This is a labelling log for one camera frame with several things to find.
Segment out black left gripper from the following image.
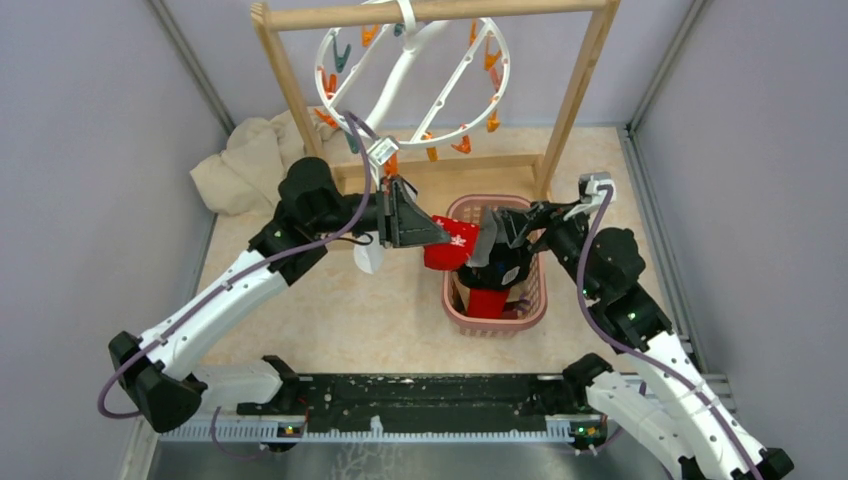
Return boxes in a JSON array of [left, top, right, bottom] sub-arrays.
[[312, 176, 453, 248]]

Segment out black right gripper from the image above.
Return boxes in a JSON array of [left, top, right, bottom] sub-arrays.
[[498, 197, 601, 301]]

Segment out grey sock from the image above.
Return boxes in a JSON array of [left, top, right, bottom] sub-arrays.
[[466, 206, 509, 268]]

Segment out white sock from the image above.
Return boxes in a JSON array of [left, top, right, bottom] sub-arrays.
[[353, 233, 385, 275]]

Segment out black sock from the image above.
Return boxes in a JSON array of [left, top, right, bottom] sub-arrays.
[[456, 244, 534, 291]]

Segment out red snowflake sock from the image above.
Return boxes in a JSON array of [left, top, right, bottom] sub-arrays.
[[423, 215, 480, 271]]

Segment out pink plastic laundry basket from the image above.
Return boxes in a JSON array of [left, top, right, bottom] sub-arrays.
[[441, 193, 550, 340]]

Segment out plain red sock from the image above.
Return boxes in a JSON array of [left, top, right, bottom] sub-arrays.
[[466, 289, 510, 319]]

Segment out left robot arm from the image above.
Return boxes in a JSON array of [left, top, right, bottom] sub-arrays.
[[108, 157, 450, 433]]

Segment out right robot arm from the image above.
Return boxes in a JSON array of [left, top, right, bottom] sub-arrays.
[[484, 202, 795, 479]]

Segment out white round clip hanger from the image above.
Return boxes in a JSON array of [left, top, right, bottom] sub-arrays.
[[312, 1, 512, 153]]

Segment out orange plastic clip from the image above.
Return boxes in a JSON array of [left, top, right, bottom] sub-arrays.
[[451, 135, 472, 155]]

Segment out beige crumpled cloth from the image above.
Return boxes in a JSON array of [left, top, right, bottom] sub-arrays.
[[190, 109, 333, 219]]

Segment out teal plastic clip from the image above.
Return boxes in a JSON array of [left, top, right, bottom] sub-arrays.
[[331, 33, 352, 73]]

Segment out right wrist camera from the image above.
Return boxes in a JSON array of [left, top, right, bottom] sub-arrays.
[[563, 171, 617, 220]]

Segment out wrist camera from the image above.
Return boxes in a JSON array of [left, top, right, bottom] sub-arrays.
[[367, 136, 400, 182], [563, 171, 617, 220]]

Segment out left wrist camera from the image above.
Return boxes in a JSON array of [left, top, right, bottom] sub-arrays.
[[367, 136, 400, 182]]

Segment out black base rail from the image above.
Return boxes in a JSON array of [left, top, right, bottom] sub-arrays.
[[236, 374, 609, 450]]

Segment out wooden drying rack frame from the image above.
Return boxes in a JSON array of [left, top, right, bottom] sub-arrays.
[[250, 0, 619, 207]]

